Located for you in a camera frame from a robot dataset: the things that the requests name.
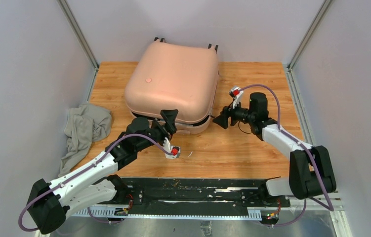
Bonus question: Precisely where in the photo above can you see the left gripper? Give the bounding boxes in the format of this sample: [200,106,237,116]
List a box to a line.
[136,109,176,152]

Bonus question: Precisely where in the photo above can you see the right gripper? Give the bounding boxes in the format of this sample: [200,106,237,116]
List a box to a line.
[213,98,255,129]

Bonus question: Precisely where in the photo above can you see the pink suitcase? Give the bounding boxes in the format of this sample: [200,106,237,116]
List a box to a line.
[124,37,219,134]

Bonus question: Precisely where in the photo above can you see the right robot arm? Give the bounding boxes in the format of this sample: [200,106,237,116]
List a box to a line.
[213,87,336,210]

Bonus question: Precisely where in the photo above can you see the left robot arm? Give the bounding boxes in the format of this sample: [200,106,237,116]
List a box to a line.
[18,109,180,235]

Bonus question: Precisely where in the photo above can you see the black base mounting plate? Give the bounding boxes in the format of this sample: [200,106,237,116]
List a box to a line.
[95,177,291,217]

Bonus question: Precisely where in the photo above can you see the grey cloth garment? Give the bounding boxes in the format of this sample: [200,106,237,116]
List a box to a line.
[58,103,112,177]

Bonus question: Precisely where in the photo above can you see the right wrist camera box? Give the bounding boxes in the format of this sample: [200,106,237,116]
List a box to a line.
[229,86,244,109]

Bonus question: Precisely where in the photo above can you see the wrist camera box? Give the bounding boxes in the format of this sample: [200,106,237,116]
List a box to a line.
[229,86,244,109]
[163,138,181,159]

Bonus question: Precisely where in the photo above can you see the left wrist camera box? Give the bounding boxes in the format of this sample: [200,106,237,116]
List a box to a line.
[163,138,181,159]

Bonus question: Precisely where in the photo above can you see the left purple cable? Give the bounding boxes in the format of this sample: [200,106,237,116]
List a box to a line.
[18,133,178,233]

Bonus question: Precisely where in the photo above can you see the aluminium frame rails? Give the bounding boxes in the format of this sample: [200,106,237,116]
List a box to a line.
[35,186,353,237]

